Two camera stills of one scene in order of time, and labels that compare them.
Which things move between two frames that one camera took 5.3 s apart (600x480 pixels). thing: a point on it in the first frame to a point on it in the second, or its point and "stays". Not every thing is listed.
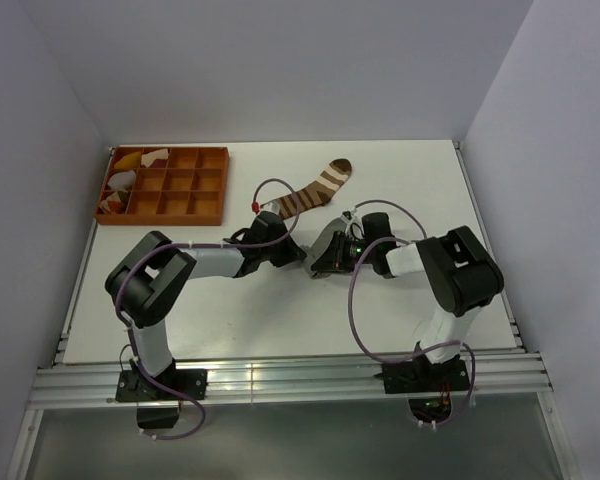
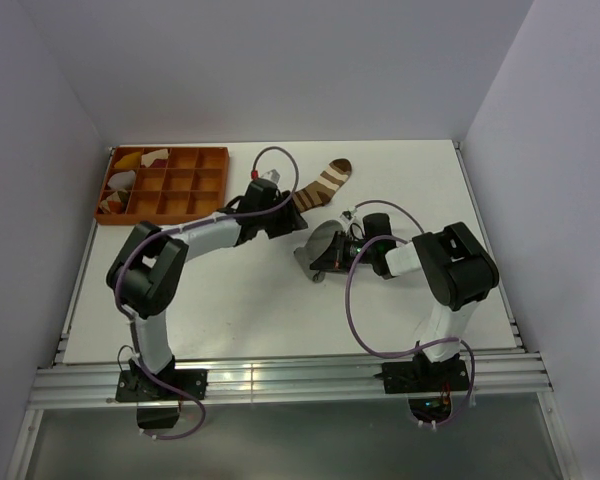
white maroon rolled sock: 156,159 stays
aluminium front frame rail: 509,372 stays
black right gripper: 334,257 stays
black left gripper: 292,253 to 291,221
